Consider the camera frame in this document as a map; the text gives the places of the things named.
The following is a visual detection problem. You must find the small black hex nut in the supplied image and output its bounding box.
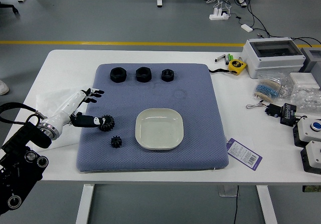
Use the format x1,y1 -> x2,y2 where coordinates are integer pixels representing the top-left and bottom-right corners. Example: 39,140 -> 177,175
161,68 -> 175,82

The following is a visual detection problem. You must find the black module with wires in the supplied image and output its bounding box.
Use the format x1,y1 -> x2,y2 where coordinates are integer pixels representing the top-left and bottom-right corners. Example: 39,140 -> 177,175
246,102 -> 281,118

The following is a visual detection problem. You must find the bag of blue resistors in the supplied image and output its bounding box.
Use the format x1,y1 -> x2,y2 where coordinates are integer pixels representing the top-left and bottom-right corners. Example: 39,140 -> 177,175
252,73 -> 288,102

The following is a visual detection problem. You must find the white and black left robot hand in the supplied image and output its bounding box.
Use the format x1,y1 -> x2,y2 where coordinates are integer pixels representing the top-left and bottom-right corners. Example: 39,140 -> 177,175
44,87 -> 107,132

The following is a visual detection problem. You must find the purple and white label tag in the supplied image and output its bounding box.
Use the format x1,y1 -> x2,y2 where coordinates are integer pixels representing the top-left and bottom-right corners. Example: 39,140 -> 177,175
225,138 -> 263,171

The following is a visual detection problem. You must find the blue-grey cushion mat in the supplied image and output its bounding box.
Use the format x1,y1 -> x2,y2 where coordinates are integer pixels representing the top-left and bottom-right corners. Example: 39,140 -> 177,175
76,63 -> 229,174

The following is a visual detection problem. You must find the metal bracket under table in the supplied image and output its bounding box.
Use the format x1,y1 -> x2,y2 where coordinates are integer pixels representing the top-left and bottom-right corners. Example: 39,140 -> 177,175
217,185 -> 239,197

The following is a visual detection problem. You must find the white power strip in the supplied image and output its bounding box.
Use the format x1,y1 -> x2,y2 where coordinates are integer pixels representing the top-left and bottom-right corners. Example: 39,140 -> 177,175
209,7 -> 230,21

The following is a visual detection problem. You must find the white shoe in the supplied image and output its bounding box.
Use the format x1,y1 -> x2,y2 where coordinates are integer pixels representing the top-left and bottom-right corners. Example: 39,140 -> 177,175
0,79 -> 10,95

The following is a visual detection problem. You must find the black cable under table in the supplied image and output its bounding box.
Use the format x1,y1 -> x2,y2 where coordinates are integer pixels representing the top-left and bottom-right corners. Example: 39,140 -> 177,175
232,185 -> 239,224

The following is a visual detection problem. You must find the yellow tape measure with strap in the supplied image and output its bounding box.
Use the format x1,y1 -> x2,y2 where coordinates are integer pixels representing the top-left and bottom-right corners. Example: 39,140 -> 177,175
208,59 -> 248,76

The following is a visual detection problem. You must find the white square dish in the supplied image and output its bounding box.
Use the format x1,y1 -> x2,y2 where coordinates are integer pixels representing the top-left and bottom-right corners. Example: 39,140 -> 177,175
135,107 -> 185,150

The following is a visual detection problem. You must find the clear printed plastic bag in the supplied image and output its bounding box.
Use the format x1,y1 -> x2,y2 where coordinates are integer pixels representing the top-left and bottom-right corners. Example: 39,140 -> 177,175
36,87 -> 85,149

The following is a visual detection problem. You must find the small black gear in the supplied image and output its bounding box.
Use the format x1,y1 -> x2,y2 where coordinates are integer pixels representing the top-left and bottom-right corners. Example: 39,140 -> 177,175
111,135 -> 123,149

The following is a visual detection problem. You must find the clear bag of small parts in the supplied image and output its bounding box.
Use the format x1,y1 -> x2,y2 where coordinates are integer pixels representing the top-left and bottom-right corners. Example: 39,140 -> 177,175
280,83 -> 321,116

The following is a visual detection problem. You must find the grey enclosure box, clear lid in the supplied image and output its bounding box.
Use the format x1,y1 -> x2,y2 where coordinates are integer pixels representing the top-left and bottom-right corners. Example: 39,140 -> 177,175
242,37 -> 306,79

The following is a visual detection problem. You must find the black floor cable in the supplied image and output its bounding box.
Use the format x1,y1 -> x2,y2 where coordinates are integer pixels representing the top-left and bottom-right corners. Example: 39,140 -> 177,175
234,0 -> 321,49

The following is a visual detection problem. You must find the black relay module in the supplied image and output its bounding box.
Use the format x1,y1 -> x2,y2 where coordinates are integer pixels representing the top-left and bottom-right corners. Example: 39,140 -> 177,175
279,102 -> 298,127

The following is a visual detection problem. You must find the small grey box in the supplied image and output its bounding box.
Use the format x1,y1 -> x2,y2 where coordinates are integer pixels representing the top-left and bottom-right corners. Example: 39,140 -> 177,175
299,47 -> 321,73

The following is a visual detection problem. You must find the white and black button box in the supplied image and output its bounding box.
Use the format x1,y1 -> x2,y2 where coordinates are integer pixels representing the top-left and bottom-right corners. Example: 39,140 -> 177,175
300,140 -> 321,175

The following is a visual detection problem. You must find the white table leg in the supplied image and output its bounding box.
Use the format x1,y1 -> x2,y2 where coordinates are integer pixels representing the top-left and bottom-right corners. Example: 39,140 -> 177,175
255,185 -> 278,224
75,183 -> 95,224

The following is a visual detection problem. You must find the big black gear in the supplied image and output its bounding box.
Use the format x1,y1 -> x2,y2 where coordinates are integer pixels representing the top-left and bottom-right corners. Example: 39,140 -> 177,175
98,115 -> 115,133

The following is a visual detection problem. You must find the black office chair base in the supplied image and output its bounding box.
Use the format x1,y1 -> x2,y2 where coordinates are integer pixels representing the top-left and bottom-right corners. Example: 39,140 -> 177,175
0,2 -> 20,15

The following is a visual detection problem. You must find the button box with blue button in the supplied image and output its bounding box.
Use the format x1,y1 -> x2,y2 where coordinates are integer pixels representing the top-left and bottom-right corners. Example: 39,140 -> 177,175
292,117 -> 321,149

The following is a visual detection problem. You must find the large black hex nut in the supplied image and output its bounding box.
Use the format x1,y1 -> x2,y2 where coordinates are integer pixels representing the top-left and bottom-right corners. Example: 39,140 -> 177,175
109,67 -> 127,83
135,66 -> 152,82

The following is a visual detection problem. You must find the white foam block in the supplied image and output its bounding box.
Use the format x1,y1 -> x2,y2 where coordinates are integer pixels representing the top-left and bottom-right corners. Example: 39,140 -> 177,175
289,72 -> 321,89

